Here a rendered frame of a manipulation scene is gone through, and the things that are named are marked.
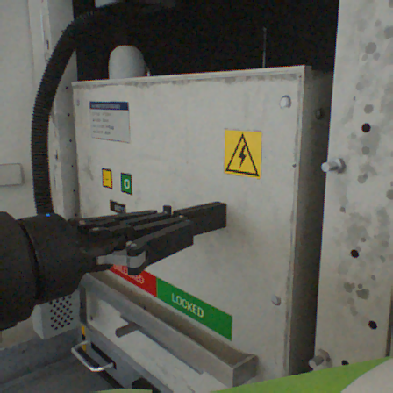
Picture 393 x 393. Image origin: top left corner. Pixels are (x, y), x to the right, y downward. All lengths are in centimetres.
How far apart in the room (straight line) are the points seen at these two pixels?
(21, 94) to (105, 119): 25
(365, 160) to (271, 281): 18
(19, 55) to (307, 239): 66
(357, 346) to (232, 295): 17
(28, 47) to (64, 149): 20
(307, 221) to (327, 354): 13
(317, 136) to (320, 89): 5
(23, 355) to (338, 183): 70
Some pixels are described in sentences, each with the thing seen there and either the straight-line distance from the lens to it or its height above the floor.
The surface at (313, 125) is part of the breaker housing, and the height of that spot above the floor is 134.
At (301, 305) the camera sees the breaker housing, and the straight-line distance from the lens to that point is 49.
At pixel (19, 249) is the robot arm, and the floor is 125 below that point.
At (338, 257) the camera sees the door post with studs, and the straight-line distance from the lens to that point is 42.
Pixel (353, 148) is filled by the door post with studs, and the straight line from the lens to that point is 39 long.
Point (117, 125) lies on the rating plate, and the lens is 68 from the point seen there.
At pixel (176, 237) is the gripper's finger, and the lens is 41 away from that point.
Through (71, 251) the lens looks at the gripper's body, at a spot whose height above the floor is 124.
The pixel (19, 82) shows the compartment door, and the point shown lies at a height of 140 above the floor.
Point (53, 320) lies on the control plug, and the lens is 81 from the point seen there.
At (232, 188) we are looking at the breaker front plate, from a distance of 49.
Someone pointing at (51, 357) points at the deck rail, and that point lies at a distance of 96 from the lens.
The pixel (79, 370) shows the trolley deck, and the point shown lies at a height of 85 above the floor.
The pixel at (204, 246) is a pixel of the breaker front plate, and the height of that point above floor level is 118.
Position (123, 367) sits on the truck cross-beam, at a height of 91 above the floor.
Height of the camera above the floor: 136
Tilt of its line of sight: 13 degrees down
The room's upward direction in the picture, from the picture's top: straight up
